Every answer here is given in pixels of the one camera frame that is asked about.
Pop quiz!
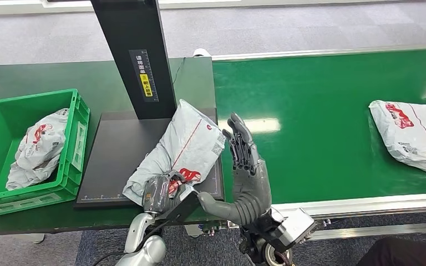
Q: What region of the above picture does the metal conveyor bracket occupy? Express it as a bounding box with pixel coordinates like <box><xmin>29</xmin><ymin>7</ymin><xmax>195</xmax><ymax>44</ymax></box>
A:
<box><xmin>314</xmin><ymin>218</ymin><xmax>333</xmax><ymax>230</ymax></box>

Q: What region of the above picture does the crumpled grey courier bag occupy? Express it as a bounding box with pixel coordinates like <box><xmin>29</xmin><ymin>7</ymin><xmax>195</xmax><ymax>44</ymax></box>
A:
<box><xmin>5</xmin><ymin>108</ymin><xmax>70</xmax><ymax>191</ymax></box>

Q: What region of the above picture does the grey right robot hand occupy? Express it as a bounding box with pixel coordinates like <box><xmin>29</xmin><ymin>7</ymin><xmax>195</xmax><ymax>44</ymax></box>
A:
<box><xmin>197</xmin><ymin>112</ymin><xmax>273</xmax><ymax>226</ymax></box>

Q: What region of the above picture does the thin aluminium conveyor side rail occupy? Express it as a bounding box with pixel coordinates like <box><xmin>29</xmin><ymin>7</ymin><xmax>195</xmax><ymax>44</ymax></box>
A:
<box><xmin>211</xmin><ymin>44</ymin><xmax>426</xmax><ymax>62</ymax></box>

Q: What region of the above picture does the person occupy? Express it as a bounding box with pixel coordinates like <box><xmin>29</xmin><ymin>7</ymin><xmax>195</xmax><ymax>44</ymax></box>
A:
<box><xmin>356</xmin><ymin>232</ymin><xmax>426</xmax><ymax>266</ymax></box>

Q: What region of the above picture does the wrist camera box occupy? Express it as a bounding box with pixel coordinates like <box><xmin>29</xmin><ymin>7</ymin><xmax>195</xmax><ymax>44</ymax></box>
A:
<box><xmin>271</xmin><ymin>207</ymin><xmax>318</xmax><ymax>254</ymax></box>
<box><xmin>157</xmin><ymin>189</ymin><xmax>201</xmax><ymax>227</ymax></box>

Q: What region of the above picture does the wide aluminium conveyor side rail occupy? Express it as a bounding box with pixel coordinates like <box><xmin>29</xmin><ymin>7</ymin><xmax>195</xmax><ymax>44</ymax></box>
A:
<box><xmin>271</xmin><ymin>193</ymin><xmax>426</xmax><ymax>221</ymax></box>

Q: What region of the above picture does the metal bolted end fitting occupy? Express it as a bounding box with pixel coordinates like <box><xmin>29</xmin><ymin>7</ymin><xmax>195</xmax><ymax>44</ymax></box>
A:
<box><xmin>184</xmin><ymin>222</ymin><xmax>236</xmax><ymax>239</ymax></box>

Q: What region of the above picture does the aluminium conveyor support beam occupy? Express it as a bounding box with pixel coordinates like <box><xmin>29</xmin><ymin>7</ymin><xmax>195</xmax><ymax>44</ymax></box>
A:
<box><xmin>308</xmin><ymin>221</ymin><xmax>426</xmax><ymax>242</ymax></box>

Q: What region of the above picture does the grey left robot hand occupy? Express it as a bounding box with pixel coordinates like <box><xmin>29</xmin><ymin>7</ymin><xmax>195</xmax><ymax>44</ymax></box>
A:
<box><xmin>142</xmin><ymin>170</ymin><xmax>187</xmax><ymax>216</ymax></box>

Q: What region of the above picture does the green conveyor belt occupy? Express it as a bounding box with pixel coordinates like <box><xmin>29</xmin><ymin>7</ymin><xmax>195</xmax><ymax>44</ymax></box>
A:
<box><xmin>212</xmin><ymin>48</ymin><xmax>426</xmax><ymax>206</ymax></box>

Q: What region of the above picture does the grey courier bag red print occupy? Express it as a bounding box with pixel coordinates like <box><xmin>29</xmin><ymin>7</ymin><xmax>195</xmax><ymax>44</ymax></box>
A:
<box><xmin>368</xmin><ymin>99</ymin><xmax>426</xmax><ymax>179</ymax></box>
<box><xmin>122</xmin><ymin>99</ymin><xmax>227</xmax><ymax>207</ymax></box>

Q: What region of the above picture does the black scanning machine with post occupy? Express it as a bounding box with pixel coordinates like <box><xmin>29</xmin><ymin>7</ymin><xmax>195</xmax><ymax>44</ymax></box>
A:
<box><xmin>74</xmin><ymin>0</ymin><xmax>225</xmax><ymax>210</ymax></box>

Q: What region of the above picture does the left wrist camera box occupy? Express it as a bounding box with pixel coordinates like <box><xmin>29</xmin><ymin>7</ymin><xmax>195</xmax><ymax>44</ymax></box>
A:
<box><xmin>157</xmin><ymin>189</ymin><xmax>201</xmax><ymax>227</ymax></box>

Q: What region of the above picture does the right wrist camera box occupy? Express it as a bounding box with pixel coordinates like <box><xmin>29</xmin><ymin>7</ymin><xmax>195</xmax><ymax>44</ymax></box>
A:
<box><xmin>271</xmin><ymin>207</ymin><xmax>318</xmax><ymax>254</ymax></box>

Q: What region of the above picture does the thin black cable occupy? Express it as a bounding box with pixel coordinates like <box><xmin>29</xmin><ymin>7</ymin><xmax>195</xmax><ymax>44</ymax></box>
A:
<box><xmin>171</xmin><ymin>57</ymin><xmax>186</xmax><ymax>85</ymax></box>

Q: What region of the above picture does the green plastic crate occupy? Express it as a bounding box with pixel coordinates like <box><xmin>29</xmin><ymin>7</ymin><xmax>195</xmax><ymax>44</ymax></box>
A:
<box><xmin>0</xmin><ymin>88</ymin><xmax>91</xmax><ymax>220</ymax></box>

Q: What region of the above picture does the black yellow ruler label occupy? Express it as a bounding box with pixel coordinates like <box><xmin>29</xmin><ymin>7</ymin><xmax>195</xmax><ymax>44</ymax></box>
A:
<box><xmin>129</xmin><ymin>49</ymin><xmax>160</xmax><ymax>103</ymax></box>

